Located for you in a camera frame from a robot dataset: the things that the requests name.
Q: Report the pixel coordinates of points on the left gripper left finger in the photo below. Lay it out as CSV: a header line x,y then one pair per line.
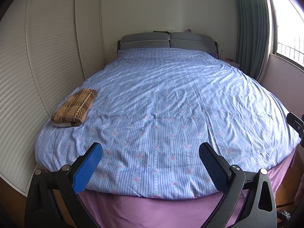
x,y
53,198

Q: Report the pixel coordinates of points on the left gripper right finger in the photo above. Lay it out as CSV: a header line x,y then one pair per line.
x,y
258,208

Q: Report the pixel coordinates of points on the brown plaid knit sweater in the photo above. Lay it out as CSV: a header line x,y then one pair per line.
x,y
74,110

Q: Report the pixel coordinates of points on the purple bed sheet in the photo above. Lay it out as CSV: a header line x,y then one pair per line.
x,y
121,195

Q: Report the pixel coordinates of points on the white nightstand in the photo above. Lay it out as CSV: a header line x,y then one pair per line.
x,y
232,63

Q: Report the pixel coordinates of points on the green curtain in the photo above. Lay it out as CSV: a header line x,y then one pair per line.
x,y
254,36

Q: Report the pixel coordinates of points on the blue floral striped duvet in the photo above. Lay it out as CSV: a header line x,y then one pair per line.
x,y
153,110

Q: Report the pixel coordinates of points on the grey padded headboard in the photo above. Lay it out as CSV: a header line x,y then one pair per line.
x,y
183,40

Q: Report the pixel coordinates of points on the cream louvered wardrobe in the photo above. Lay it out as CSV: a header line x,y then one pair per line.
x,y
48,49

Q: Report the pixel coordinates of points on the window with dark frame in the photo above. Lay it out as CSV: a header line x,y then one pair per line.
x,y
287,19

